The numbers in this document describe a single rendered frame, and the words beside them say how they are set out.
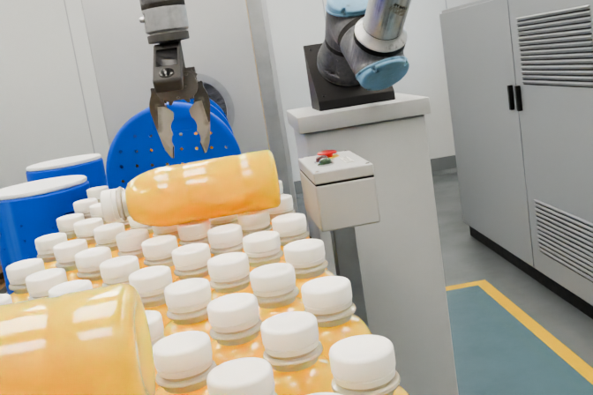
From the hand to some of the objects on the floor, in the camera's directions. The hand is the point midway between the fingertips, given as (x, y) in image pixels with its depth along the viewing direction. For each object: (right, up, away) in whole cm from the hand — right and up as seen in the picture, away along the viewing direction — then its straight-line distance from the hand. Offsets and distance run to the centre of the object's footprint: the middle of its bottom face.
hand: (187, 148), depth 121 cm
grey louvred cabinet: (+163, -57, +228) cm, 286 cm away
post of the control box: (+42, -109, +19) cm, 118 cm away
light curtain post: (+24, -85, +186) cm, 206 cm away
